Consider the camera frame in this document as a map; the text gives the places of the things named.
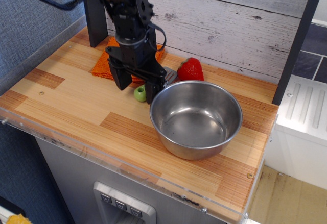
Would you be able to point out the clear acrylic table edge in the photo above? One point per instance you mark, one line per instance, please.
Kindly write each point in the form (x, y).
(220, 187)

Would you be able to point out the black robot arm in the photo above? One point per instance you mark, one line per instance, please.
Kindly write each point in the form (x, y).
(130, 13)

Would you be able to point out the white ribbed box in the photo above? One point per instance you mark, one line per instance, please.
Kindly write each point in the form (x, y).
(297, 144)

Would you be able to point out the orange folded cloth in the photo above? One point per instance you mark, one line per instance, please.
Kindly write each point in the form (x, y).
(101, 68)

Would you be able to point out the dark grey right post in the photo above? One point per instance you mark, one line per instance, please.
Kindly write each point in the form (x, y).
(303, 28)

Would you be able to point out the green handled grey spatula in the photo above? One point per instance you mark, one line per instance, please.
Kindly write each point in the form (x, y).
(140, 92)

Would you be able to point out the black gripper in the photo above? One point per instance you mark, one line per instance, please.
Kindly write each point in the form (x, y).
(136, 56)

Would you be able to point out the yellow object bottom left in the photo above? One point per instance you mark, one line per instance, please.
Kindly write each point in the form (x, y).
(17, 219)

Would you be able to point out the stainless steel bowl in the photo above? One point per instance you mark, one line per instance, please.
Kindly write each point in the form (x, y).
(195, 120)

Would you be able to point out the grey cabinet with dispenser panel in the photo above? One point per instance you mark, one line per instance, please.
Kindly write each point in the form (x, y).
(95, 194)

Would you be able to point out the red toy strawberry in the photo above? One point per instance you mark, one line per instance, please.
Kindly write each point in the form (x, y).
(190, 69)

